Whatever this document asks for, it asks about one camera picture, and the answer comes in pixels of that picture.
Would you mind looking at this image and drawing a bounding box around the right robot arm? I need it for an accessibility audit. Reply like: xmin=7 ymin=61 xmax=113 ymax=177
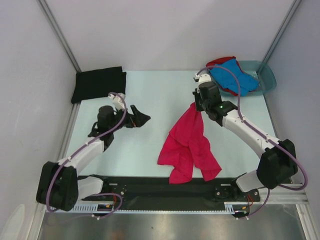
xmin=193 ymin=80 xmax=298 ymax=201

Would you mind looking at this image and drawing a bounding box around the pink t shirt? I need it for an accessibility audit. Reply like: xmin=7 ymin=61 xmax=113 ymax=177
xmin=157 ymin=103 xmax=222 ymax=185

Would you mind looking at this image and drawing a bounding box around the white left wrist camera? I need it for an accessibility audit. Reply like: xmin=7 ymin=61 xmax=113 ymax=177
xmin=108 ymin=92 xmax=126 ymax=110

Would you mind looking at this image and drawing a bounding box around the right aluminium corner post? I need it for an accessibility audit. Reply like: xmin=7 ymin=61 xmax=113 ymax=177
xmin=262 ymin=0 xmax=303 ymax=64

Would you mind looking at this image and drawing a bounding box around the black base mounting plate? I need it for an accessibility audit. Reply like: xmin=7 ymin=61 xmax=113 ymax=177
xmin=78 ymin=174 xmax=261 ymax=212

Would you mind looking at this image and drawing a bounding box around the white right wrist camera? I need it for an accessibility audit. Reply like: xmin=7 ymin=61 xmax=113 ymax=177
xmin=193 ymin=73 xmax=212 ymax=85

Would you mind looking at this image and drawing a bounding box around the left aluminium corner post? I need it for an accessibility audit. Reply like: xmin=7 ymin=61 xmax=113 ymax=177
xmin=36 ymin=0 xmax=82 ymax=73

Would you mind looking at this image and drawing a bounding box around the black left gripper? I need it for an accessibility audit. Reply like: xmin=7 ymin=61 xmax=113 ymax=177
xmin=109 ymin=105 xmax=150 ymax=133

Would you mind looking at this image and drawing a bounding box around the aluminium front rail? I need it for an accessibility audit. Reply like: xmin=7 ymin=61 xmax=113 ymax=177
xmin=34 ymin=182 xmax=311 ymax=216

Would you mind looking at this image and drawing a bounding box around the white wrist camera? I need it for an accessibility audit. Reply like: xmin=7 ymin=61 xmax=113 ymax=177
xmin=193 ymin=73 xmax=212 ymax=85
xmin=108 ymin=92 xmax=126 ymax=110

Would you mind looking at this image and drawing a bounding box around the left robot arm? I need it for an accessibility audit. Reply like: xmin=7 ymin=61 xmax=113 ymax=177
xmin=36 ymin=105 xmax=151 ymax=212

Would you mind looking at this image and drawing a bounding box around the teal plastic basin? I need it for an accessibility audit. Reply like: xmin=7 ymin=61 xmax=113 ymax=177
xmin=206 ymin=59 xmax=277 ymax=97

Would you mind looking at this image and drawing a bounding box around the blue t shirt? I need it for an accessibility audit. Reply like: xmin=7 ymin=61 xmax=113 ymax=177
xmin=209 ymin=59 xmax=259 ymax=97

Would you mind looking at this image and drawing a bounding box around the red t shirt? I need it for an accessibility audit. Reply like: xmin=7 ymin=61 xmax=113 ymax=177
xmin=205 ymin=56 xmax=238 ymax=96

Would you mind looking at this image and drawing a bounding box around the aluminium corner post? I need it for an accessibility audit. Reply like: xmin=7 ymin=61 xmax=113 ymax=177
xmin=36 ymin=0 xmax=82 ymax=73
xmin=262 ymin=0 xmax=303 ymax=64

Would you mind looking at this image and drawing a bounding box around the folded black t shirt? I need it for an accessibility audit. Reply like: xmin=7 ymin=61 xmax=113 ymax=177
xmin=71 ymin=66 xmax=127 ymax=104

